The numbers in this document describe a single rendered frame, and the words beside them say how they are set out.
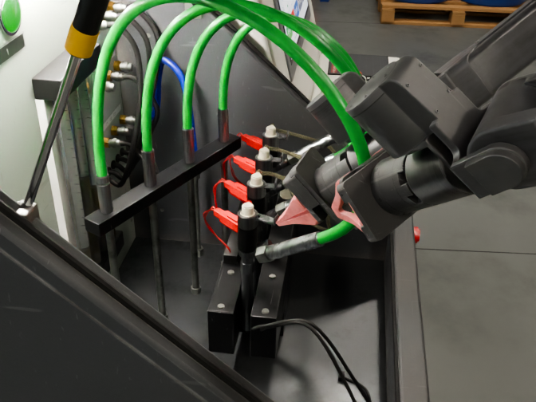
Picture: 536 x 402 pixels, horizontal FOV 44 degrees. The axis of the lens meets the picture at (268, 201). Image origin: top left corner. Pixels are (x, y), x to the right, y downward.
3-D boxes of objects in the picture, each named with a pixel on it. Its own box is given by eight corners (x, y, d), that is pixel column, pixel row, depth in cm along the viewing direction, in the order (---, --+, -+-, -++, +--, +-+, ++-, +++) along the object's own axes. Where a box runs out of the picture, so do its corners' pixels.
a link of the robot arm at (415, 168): (483, 206, 52) (514, 156, 55) (424, 146, 51) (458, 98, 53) (430, 219, 59) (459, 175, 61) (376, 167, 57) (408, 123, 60)
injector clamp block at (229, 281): (274, 392, 100) (277, 317, 92) (210, 384, 101) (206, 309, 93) (296, 258, 128) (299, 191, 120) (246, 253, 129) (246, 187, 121)
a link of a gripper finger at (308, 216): (264, 183, 90) (311, 148, 84) (299, 221, 91) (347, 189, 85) (244, 209, 85) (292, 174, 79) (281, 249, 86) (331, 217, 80)
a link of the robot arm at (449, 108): (535, 180, 46) (565, 108, 51) (424, 65, 44) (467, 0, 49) (420, 227, 56) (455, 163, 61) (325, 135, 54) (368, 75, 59)
